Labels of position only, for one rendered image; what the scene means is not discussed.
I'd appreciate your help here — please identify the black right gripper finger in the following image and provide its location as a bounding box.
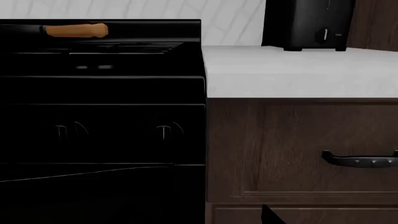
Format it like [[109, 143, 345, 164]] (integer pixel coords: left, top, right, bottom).
[[260, 203, 287, 224]]

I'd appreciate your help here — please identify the black stove knob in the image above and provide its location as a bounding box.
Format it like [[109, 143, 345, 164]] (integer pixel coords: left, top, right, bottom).
[[52, 121, 91, 144], [154, 121, 186, 142]]

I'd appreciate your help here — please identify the black kitchen stove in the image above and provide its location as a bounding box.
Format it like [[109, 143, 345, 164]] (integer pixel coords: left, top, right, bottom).
[[0, 19, 208, 224]]

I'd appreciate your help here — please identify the dark wood cabinet drawer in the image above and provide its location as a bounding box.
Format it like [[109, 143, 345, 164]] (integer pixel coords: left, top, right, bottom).
[[206, 97, 398, 204]]

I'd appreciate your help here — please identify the black toaster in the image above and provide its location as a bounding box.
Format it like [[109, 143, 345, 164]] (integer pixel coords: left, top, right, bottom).
[[261, 0, 356, 52]]

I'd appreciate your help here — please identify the dark wood tall cabinet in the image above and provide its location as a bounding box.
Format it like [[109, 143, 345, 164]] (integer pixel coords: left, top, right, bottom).
[[346, 0, 398, 52]]

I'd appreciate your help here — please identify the black drawer handle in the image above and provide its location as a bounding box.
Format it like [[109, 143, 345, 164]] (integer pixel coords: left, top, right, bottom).
[[321, 149, 398, 168]]

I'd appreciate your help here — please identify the pan with wooden handle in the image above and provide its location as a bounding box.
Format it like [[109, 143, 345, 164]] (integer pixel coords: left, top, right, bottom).
[[0, 22, 109, 39]]

